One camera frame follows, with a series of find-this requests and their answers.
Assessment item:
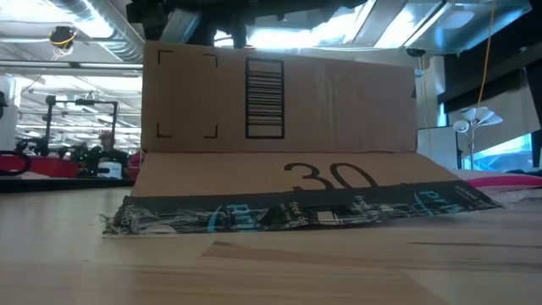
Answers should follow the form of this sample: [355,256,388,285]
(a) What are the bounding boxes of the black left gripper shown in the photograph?
[125,0,255,50]

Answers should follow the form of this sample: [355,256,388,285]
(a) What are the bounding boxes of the brown cardboard shipping box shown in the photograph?
[102,40,504,236]

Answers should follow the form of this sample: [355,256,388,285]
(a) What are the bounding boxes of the white pouch with pink edges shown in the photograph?
[451,168,542,195]

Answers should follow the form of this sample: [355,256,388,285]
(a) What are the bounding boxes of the clear bubble wrap sheet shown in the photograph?
[486,187,542,205]

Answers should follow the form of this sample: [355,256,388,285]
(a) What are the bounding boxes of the red shelf rack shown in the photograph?
[128,150,146,179]

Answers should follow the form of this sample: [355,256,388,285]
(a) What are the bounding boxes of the person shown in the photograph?
[86,130,130,179]

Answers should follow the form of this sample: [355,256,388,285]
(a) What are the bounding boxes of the white device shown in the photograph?
[97,160,124,180]

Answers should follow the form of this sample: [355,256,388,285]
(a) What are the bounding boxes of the red bin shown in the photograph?
[0,154,80,180]

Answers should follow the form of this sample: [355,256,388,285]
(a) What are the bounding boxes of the white board panel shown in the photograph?
[417,125,461,171]

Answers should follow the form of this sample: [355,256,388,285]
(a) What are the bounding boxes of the white flower shaped lamp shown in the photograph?
[452,106,505,171]

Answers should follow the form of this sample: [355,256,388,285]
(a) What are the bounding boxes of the black frame stand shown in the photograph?
[41,94,120,158]

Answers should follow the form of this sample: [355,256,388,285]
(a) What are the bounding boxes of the black cable loop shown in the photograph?
[0,149,32,177]

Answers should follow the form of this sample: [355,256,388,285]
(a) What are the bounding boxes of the yellow cable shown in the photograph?
[476,0,497,110]

